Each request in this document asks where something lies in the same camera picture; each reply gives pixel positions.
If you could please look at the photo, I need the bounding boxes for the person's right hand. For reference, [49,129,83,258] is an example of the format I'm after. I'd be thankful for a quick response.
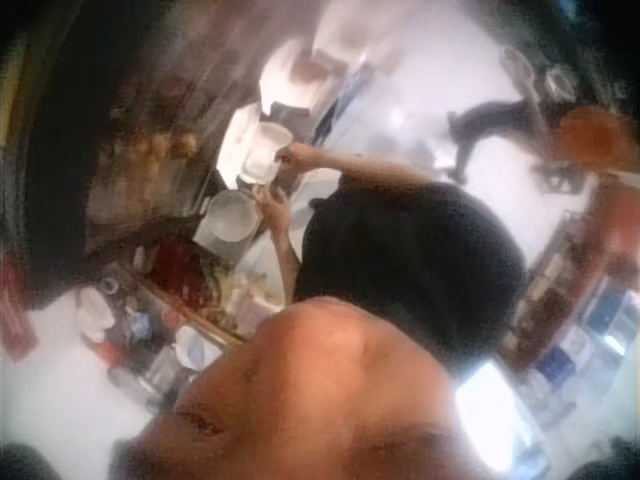
[273,142,322,175]

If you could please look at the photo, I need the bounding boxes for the white kitchen appliance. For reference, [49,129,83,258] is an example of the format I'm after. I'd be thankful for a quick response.
[258,37,361,114]

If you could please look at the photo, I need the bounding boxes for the round white bowl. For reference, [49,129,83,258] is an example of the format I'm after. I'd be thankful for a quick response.
[193,189,262,247]

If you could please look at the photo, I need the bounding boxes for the cluttered counter with kitchenware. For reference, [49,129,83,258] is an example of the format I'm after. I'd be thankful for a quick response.
[74,264,281,401]

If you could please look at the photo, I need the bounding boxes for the person's left hand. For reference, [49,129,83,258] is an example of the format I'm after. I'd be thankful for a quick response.
[252,182,294,230]

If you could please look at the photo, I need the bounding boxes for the round orange basin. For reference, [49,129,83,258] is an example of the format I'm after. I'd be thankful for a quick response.
[558,107,634,174]

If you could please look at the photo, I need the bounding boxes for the stack of white plates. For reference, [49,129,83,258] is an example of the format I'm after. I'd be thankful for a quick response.
[215,102,266,176]

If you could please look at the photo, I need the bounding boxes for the shelf with blue packets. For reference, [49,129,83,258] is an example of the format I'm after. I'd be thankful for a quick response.
[504,209,640,451]

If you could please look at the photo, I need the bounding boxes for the dark red container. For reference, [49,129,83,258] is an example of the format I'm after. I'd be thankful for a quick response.
[149,237,221,301]

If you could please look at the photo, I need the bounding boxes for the white cup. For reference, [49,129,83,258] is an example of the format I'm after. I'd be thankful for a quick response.
[238,122,295,184]

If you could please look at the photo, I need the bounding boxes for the black curved stand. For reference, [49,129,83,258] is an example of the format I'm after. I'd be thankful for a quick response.
[446,99,539,184]

